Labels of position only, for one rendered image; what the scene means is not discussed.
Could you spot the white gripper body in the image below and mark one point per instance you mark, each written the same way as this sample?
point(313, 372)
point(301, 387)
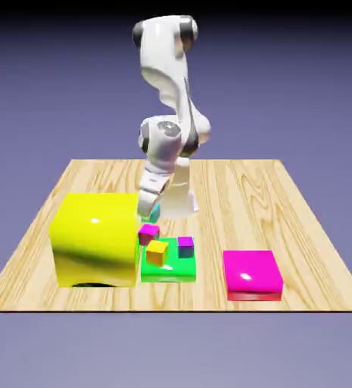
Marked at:
point(147, 200)

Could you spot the small teal cube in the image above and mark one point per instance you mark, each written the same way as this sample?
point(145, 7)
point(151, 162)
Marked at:
point(154, 215)

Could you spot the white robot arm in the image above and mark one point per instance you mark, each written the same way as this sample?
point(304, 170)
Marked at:
point(163, 60)

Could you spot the small magenta cube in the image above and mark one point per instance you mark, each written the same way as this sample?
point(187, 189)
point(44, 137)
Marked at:
point(148, 233)

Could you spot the small yellow cube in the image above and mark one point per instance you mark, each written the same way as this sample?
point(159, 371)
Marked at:
point(156, 253)

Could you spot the small purple cube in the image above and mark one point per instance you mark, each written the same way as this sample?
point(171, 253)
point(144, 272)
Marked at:
point(185, 247)

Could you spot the large yellow box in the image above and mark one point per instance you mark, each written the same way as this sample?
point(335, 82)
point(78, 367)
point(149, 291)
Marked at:
point(94, 239)

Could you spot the large green box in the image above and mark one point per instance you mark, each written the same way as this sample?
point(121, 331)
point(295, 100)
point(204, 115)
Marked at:
point(172, 268)

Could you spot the large magenta box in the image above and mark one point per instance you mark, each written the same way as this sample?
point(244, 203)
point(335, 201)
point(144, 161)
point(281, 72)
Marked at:
point(251, 271)

